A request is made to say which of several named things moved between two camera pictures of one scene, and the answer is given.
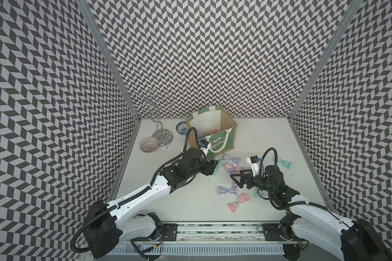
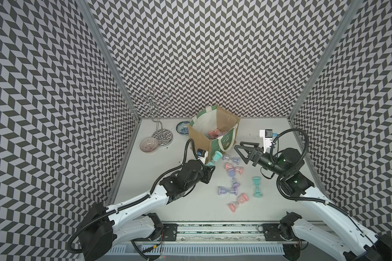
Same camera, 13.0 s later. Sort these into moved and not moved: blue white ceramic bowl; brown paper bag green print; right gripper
Moved: right gripper
Not moved: blue white ceramic bowl; brown paper bag green print
